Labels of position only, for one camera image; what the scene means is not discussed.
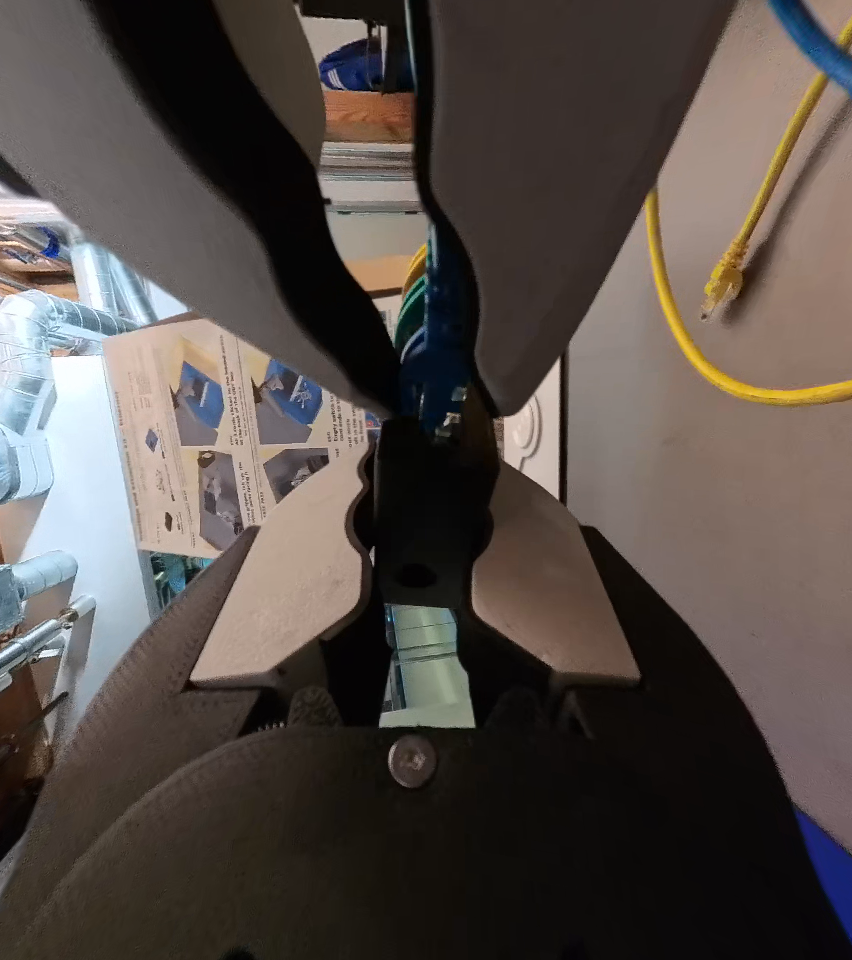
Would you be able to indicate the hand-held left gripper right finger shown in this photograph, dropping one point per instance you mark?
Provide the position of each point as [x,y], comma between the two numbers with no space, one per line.
[553,592]

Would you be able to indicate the white stand base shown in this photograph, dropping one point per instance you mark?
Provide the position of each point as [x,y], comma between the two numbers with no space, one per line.
[538,450]

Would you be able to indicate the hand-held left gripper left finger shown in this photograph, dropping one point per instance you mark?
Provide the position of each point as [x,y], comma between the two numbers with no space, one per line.
[291,585]

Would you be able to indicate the printed instruction sheet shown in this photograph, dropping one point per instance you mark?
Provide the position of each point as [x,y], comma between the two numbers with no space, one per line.
[208,420]

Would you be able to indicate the black ethernet switch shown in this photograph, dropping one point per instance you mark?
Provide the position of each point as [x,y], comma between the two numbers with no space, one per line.
[426,510]

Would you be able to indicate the blue striped bag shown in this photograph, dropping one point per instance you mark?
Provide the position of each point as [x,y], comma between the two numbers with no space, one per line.
[351,71]

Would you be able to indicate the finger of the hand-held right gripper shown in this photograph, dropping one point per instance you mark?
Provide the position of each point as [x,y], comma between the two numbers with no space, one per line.
[561,150]
[96,112]

